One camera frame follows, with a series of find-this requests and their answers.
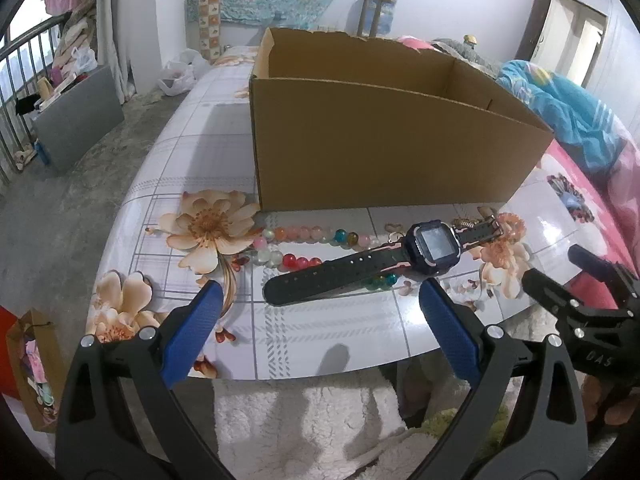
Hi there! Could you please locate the metal railing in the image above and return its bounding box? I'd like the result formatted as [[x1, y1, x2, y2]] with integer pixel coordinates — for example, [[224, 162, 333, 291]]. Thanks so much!
[[0, 12, 71, 186]]

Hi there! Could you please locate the brown cardboard box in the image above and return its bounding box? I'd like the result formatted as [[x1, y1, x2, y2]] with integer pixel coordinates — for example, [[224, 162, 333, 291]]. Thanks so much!
[[248, 26, 555, 212]]

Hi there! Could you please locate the person's right hand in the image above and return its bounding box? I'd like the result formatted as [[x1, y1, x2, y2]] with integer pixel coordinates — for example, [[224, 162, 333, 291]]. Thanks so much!
[[580, 372, 640, 428]]

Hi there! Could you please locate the wooden chair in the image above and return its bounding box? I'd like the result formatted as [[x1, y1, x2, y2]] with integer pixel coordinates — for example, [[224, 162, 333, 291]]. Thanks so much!
[[356, 0, 399, 40]]

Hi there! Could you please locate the brown paper bag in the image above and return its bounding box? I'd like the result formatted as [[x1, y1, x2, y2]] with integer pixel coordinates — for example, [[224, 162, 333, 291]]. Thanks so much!
[[5, 308, 69, 434]]

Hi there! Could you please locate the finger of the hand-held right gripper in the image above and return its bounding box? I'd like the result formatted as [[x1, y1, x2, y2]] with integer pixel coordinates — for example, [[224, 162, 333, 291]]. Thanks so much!
[[567, 243, 640, 307], [521, 267, 626, 322]]

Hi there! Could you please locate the grey board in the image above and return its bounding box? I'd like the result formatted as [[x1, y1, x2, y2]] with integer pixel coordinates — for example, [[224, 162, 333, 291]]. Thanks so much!
[[31, 64, 125, 172]]

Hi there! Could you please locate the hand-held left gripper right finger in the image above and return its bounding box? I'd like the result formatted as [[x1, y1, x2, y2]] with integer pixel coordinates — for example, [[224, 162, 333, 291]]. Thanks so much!
[[415, 277, 590, 480]]

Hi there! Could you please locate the white plastic bag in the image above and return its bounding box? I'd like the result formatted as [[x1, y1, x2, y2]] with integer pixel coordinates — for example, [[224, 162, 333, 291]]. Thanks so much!
[[70, 46, 99, 74], [159, 49, 212, 97]]

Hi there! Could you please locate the cluttered shelf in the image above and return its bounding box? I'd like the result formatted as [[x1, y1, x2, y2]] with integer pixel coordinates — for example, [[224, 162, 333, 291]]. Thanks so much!
[[49, 0, 99, 97]]

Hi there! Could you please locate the multicolour bead string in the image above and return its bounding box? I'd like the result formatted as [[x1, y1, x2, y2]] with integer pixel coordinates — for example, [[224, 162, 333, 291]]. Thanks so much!
[[251, 215, 401, 292]]

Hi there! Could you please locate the black wrist watch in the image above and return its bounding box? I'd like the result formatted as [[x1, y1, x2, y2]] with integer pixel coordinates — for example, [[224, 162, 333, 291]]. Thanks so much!
[[262, 220, 503, 307]]

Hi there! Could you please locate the white fleece garment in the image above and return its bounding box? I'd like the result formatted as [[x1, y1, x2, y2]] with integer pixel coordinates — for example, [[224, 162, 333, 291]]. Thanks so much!
[[212, 355, 503, 480]]

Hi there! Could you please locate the red bag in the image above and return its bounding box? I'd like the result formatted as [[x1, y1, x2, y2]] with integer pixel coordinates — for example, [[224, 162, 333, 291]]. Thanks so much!
[[0, 305, 24, 401]]

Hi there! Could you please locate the checkered hanging cloth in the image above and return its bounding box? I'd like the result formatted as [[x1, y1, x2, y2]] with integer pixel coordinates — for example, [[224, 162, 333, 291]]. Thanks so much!
[[199, 0, 222, 52]]

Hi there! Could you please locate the grey blanket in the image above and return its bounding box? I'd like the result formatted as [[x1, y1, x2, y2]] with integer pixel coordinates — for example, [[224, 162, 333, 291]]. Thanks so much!
[[432, 37, 503, 75]]

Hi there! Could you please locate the door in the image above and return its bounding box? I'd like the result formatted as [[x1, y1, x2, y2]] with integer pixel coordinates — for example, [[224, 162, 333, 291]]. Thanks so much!
[[515, 0, 611, 96]]

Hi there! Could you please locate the blue blanket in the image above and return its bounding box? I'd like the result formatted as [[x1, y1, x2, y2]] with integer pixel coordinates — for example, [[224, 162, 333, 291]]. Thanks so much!
[[495, 59, 633, 176]]

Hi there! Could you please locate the white curtain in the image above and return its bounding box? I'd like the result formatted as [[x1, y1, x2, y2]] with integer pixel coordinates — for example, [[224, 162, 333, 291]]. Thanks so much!
[[95, 0, 135, 102]]

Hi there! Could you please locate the pink floral bedspread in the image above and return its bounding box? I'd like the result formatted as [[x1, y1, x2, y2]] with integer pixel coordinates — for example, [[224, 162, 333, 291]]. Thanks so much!
[[397, 35, 640, 273]]

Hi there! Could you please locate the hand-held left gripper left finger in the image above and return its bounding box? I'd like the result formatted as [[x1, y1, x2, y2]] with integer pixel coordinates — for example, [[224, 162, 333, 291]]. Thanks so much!
[[55, 279, 236, 480]]

